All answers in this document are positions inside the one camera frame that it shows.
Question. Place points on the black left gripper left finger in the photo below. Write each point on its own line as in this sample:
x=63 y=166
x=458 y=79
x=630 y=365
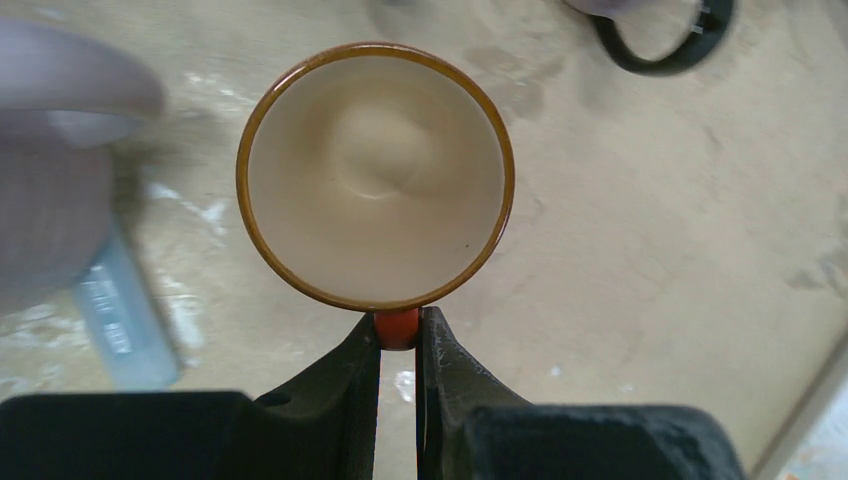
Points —
x=321 y=424

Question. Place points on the light blue usb stick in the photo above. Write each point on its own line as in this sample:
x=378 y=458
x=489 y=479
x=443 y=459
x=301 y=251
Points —
x=122 y=321

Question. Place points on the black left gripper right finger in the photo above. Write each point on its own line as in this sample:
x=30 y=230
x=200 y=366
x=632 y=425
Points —
x=470 y=425

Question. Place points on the purple mug black handle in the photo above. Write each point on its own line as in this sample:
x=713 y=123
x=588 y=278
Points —
x=658 y=38

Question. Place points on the dark orange terracotta mug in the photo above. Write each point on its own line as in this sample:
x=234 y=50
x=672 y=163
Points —
x=376 y=177

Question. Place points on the lilac ribbed mug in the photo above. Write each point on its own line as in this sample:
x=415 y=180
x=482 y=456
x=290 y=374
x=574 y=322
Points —
x=64 y=99

